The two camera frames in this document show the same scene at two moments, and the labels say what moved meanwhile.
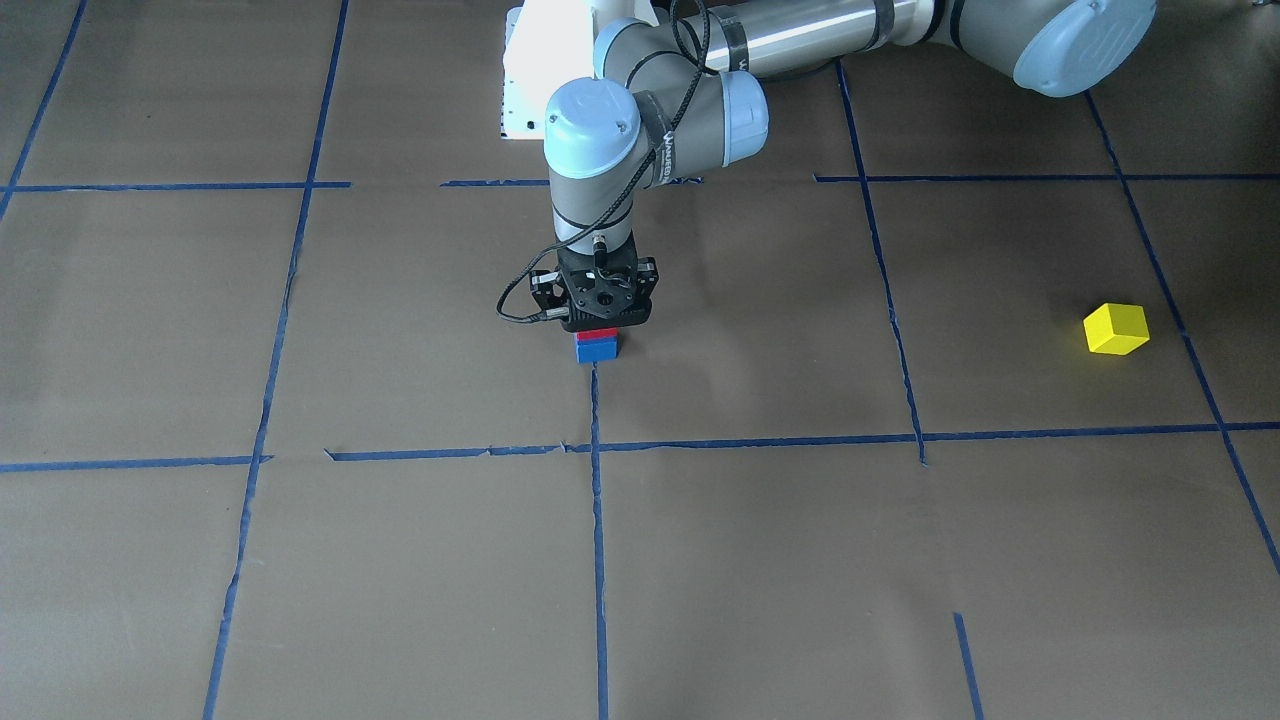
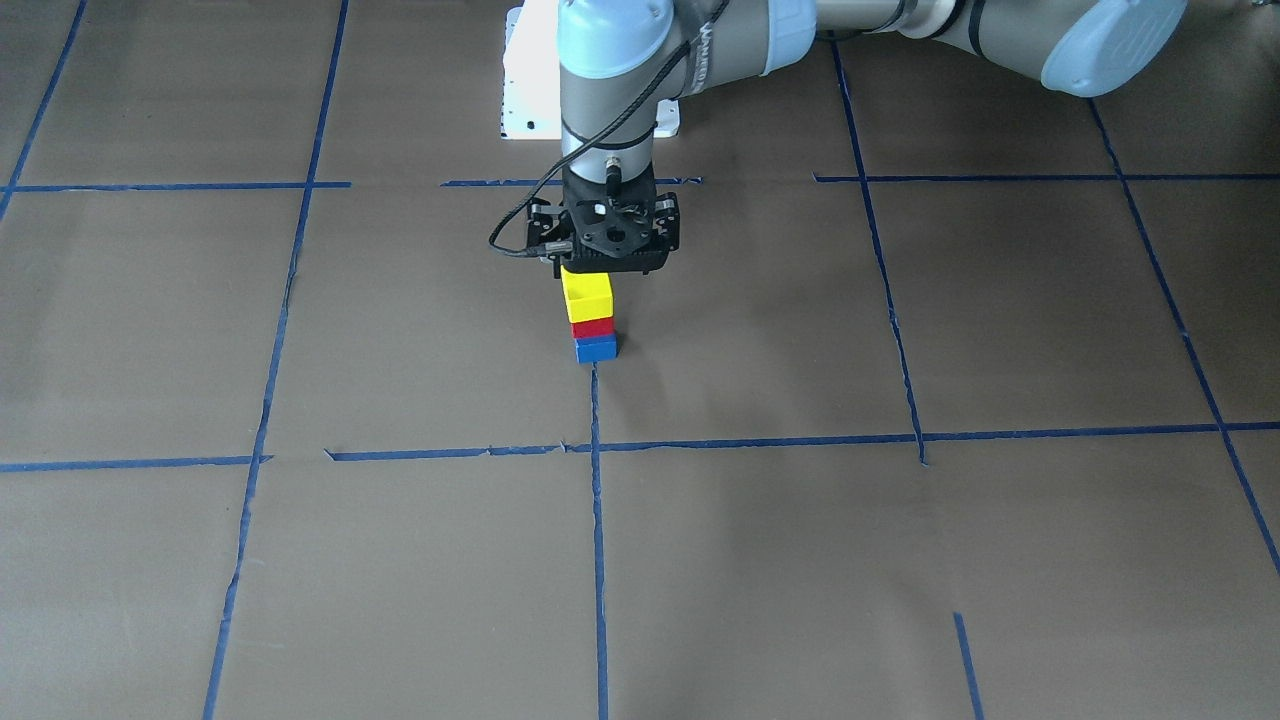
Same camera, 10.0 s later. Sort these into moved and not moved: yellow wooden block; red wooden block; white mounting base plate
Moved: yellow wooden block
Not moved: red wooden block; white mounting base plate
